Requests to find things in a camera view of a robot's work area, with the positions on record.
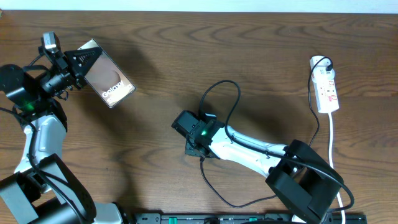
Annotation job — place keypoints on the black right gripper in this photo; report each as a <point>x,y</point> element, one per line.
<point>189,149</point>

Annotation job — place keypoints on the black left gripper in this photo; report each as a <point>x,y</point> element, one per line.
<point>74,79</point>

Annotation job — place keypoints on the silver smartphone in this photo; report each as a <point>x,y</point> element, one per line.
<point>106,78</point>

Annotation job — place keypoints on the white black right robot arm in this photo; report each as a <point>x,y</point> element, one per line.
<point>302,180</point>

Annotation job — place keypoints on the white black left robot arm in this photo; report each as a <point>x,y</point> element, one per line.
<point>42,188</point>

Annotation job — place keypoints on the white USB charger adapter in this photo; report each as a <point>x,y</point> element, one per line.
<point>322,69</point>

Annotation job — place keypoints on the white power strip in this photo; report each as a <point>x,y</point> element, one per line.
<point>326,95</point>

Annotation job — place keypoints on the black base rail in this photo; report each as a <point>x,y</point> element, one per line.
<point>221,218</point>

